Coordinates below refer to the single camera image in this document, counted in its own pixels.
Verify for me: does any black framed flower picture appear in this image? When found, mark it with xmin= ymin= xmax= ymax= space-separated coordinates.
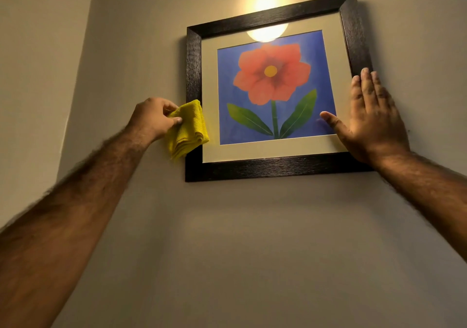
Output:
xmin=185 ymin=0 xmax=374 ymax=183

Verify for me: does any yellow cloth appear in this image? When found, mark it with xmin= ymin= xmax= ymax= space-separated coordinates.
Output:
xmin=166 ymin=99 xmax=210 ymax=161

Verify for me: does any person's right hand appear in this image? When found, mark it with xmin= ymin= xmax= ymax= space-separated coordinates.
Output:
xmin=320 ymin=67 xmax=411 ymax=167

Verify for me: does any person's left hand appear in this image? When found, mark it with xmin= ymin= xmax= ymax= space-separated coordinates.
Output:
xmin=125 ymin=97 xmax=183 ymax=144

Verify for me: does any person's left forearm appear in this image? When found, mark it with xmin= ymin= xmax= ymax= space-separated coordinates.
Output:
xmin=0 ymin=126 xmax=156 ymax=328

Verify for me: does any person's right forearm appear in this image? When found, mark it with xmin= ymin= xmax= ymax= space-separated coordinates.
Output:
xmin=371 ymin=150 xmax=467 ymax=263

